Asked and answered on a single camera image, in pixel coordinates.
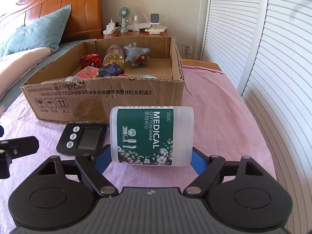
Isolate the printed packet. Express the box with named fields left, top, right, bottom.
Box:
left=73, top=66, right=99, bottom=79

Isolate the wooden bed frame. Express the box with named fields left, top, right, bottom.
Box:
left=182, top=58, right=221, bottom=72

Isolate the green label cotton swab jar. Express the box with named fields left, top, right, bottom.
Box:
left=109, top=105, right=195, bottom=167

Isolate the brown cardboard box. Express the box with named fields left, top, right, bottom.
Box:
left=20, top=37, right=185, bottom=125

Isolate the blue bed sheet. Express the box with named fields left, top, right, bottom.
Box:
left=0, top=39, right=98, bottom=117

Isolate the pink towel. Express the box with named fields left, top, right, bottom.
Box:
left=0, top=66, right=277, bottom=225

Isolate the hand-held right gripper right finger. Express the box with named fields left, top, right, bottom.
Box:
left=183, top=146, right=277, bottom=197

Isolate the wooden headboard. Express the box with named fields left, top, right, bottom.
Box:
left=0, top=0, right=108, bottom=44

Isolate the beige quilt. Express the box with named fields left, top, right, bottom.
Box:
left=0, top=46, right=53, bottom=84

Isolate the red toy car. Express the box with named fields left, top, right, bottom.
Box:
left=80, top=53, right=103, bottom=69

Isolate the wooden nightstand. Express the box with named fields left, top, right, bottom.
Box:
left=99, top=28, right=176, bottom=41

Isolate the black digital timer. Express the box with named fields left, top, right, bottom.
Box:
left=56, top=123, right=108, bottom=155

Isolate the small green desk fan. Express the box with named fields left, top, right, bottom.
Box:
left=117, top=6, right=131, bottom=33

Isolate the bottle of yellow capsules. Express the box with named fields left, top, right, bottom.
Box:
left=103, top=44, right=125, bottom=67

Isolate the grey plush toy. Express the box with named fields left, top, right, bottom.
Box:
left=124, top=43, right=150, bottom=67

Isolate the white power strip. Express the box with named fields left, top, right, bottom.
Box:
left=104, top=18, right=121, bottom=35

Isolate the black cube with blue print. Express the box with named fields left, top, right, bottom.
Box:
left=98, top=63, right=123, bottom=78

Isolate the white louvered closet door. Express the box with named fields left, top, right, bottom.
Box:
left=240, top=0, right=312, bottom=200
left=200, top=0, right=270, bottom=95

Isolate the phone on white stand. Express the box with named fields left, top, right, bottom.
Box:
left=149, top=11, right=160, bottom=30

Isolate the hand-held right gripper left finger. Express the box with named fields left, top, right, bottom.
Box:
left=36, top=144, right=117, bottom=196

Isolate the blue pillow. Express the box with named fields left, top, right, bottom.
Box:
left=0, top=4, right=72, bottom=56

